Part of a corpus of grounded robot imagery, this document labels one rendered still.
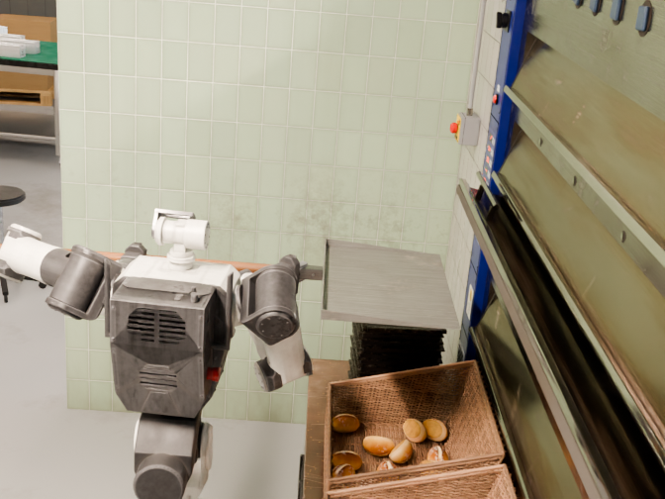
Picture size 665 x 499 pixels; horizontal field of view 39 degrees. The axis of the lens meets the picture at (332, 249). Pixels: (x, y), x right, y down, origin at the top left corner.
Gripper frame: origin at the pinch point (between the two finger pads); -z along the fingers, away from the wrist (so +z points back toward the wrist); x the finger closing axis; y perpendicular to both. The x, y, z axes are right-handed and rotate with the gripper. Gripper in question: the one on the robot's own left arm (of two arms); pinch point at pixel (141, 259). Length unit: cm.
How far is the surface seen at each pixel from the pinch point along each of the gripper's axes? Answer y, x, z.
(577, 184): 111, -43, 31
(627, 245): 116, -43, 68
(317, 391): 47, 63, -53
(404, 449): 80, 57, -13
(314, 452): 52, 63, -14
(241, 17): -1, -55, -119
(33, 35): -356, 51, -703
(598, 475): 109, -21, 114
